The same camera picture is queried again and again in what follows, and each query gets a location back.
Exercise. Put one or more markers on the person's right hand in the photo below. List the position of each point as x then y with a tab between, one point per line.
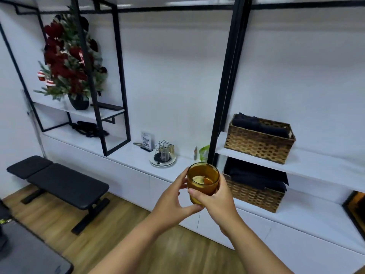
218	208

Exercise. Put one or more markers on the person's left hand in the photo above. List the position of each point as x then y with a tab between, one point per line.
166	204

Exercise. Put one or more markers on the person's left thumb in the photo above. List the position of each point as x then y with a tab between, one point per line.
192	209

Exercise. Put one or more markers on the person's right thumb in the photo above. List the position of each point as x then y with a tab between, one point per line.
198	196

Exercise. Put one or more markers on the amber glass cup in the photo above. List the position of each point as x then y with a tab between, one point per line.
206	179

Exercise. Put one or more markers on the person's left forearm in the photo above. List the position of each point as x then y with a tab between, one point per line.
134	248

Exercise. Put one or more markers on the person's right forearm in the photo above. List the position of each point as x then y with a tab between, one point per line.
251	251

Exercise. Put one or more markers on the lemon slice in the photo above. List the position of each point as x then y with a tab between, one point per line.
199	179

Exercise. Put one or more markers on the green packet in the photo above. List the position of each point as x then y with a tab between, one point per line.
204	154

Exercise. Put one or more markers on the white round tray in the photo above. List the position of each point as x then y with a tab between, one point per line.
159	164

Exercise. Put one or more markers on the clear drinking glass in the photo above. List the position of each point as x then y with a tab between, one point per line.
164	154

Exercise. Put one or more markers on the small amber drinking glass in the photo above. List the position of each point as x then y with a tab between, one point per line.
170	149

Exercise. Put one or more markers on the brown wicker basket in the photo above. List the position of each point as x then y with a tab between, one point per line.
256	144
253	195

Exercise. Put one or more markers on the folded dark towels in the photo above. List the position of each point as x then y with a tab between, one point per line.
253	175
251	124

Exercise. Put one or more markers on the metal cup rack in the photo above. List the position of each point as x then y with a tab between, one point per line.
161	148

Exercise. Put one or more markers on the white sign stand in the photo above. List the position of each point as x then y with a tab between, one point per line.
146	141

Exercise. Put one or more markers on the long white low cabinet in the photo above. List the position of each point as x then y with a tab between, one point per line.
285	219

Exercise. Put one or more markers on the long white shelf board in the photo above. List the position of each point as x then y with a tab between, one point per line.
308	164

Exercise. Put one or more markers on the black workout bench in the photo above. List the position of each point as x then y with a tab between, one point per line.
65	186

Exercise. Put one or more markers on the small white shelf board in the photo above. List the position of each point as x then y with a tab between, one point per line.
85	112

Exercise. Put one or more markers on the black round vase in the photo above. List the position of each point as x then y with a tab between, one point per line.
78	102

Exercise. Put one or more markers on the black framed box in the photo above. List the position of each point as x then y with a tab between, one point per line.
356	211

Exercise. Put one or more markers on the black padded seat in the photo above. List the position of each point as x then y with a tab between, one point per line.
25	251

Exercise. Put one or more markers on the grey metal pole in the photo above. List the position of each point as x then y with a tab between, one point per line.
32	122

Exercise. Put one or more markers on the red white ornament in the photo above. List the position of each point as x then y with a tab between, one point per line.
50	82
42	75

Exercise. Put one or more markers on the red flower green arrangement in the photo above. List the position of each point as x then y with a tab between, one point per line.
67	58

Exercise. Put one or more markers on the black metal post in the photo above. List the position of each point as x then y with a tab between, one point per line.
228	82

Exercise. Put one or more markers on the black metal shelf frame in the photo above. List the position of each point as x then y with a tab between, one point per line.
121	82

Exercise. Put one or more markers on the black metal rail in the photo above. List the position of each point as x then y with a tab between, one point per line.
176	8

